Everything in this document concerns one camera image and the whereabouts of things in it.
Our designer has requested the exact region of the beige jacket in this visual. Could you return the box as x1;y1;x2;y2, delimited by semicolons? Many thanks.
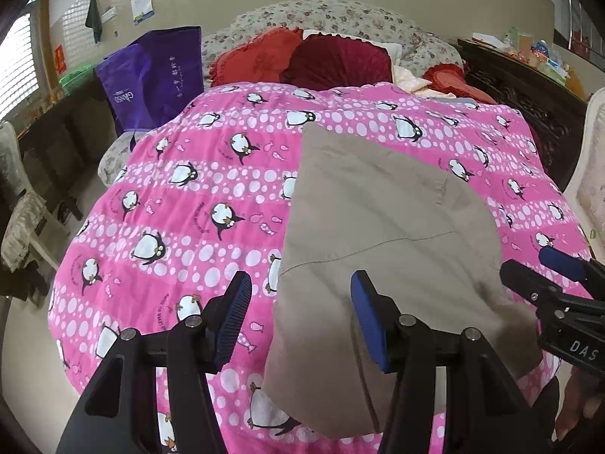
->
262;123;541;438

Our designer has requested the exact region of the small red cushion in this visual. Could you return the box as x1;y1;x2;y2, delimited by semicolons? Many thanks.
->
422;64;496;104

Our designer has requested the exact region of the purple shopping bag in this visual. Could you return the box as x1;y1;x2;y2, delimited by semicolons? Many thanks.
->
94;26;204;134

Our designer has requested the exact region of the bright red pillow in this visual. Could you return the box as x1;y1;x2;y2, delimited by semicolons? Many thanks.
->
209;27;303;87

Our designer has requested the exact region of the peach pillow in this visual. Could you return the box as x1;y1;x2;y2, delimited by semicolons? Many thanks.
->
392;66;448;98

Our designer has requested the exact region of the cream chair right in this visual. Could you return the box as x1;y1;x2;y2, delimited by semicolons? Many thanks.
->
564;88;604;252

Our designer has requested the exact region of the pink penguin blanket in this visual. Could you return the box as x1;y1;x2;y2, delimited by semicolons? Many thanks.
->
48;83;589;453

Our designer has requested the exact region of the floral headboard cover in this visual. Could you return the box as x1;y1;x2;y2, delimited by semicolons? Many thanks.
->
202;0;464;85

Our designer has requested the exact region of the patterned chair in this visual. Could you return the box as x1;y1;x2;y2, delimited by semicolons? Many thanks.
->
1;121;62;272

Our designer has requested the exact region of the dark wooden side cabinet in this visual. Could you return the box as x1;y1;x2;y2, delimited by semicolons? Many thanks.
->
454;39;588;190

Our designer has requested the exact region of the person's right hand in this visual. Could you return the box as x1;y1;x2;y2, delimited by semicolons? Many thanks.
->
555;367;604;441

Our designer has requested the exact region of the dark red velvet pillow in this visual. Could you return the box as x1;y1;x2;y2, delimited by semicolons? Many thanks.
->
280;35;393;91

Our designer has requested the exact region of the dark hanging cloth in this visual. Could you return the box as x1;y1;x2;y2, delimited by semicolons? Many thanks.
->
85;0;102;44

